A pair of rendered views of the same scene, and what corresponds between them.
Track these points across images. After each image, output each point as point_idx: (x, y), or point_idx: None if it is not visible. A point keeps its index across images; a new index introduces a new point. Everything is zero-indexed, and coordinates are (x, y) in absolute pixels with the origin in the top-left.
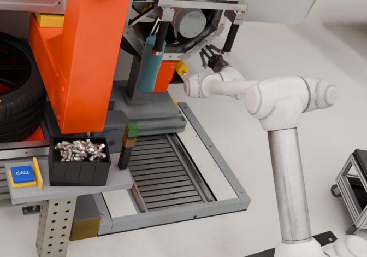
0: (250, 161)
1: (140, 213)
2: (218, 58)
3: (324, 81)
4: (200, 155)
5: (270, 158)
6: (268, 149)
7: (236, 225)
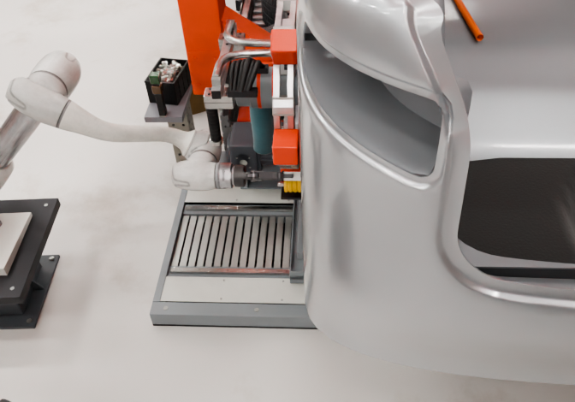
0: (232, 382)
1: (183, 203)
2: (240, 165)
3: (22, 79)
4: (243, 289)
5: None
6: None
7: (140, 303)
